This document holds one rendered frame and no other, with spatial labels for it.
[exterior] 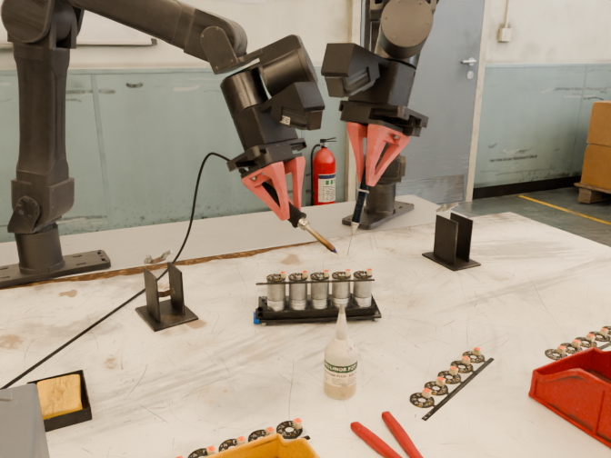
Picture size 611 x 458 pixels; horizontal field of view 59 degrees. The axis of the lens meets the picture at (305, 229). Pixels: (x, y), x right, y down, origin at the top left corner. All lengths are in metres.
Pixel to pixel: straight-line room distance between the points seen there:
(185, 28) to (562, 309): 0.63
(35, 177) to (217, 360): 0.40
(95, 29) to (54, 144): 2.35
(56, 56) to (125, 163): 2.45
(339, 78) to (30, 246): 0.54
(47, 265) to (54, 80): 0.28
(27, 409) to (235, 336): 0.31
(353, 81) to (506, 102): 3.83
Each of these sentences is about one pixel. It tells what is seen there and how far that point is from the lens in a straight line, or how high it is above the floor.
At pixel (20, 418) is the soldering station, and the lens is 0.44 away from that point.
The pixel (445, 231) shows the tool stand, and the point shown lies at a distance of 0.93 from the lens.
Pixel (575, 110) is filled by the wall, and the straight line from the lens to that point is 4.98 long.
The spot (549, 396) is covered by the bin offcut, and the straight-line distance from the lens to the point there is 0.61.
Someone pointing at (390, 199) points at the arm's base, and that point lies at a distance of 1.15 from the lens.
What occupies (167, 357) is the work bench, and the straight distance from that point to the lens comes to 0.67.
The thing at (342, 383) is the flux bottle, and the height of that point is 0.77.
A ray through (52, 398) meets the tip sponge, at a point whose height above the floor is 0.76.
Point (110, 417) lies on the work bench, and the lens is 0.59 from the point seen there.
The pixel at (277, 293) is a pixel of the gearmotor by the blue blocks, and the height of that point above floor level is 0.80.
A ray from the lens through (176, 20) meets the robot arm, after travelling 0.77.
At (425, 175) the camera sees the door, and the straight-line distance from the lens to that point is 4.03.
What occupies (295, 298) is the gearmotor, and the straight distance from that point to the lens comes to 0.70.
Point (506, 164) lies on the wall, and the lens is 4.56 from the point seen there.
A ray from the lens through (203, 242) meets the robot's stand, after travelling 1.03.
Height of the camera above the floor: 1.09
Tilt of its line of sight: 18 degrees down
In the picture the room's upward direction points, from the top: straight up
